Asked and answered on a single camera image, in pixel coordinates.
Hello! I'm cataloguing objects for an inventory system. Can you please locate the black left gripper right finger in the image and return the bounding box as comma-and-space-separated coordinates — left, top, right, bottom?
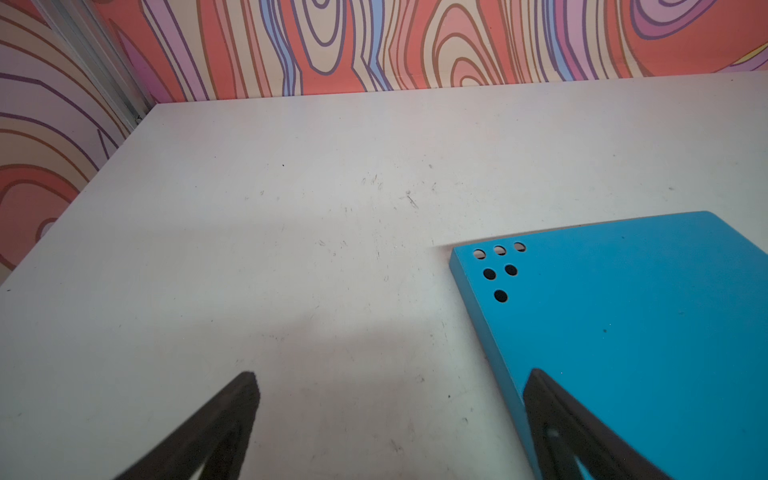
523, 369, 668, 479

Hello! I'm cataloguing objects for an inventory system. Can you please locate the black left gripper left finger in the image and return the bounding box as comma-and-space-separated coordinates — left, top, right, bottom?
118, 371, 260, 479

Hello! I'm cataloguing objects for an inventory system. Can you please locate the blue file folder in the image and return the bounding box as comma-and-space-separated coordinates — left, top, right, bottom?
449, 211, 767, 479

